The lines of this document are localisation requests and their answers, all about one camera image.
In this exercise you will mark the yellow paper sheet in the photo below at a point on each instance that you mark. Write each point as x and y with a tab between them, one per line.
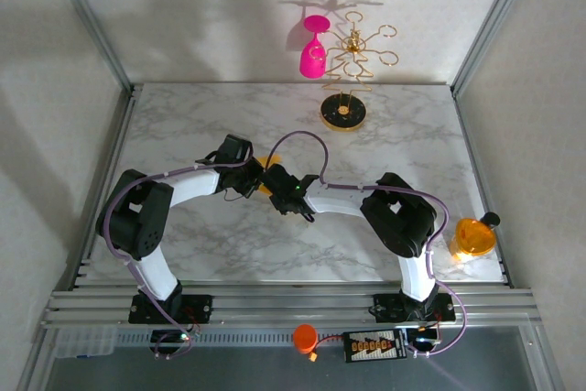
265	160

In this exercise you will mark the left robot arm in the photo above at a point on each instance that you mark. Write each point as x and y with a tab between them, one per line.
158	276

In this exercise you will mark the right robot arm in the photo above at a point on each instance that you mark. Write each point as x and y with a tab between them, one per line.
414	276

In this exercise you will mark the orange cylinder cap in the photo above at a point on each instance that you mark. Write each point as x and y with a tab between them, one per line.
305	337

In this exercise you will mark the pink wine glass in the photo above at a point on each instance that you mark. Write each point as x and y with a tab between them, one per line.
312	63

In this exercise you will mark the black power board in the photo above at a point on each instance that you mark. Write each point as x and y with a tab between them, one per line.
375	345

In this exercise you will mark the orange wine glass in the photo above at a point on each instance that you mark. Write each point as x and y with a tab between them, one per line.
474	237

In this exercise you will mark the black round knob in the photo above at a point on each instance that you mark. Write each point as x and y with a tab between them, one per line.
491	219

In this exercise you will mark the clear plastic organizer box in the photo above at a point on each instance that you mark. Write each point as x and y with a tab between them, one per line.
84	341

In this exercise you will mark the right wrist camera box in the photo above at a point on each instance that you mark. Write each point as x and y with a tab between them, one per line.
280	179

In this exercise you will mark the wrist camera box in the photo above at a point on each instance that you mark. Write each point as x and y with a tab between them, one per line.
233	148
280	179

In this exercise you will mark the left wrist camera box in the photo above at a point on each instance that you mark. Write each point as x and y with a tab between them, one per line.
233	148

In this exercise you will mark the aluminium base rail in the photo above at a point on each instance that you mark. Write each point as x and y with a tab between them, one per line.
293	306

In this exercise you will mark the aluminium side rail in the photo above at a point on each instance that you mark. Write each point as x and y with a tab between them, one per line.
107	180
471	146

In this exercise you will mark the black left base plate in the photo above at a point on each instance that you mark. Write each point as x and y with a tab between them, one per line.
197	308

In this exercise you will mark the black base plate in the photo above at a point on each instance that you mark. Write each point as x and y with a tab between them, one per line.
389	308
197	308

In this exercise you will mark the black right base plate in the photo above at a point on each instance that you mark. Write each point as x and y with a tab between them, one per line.
389	308

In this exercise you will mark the aluminium corner post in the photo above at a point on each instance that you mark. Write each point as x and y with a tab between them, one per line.
91	20
494	20

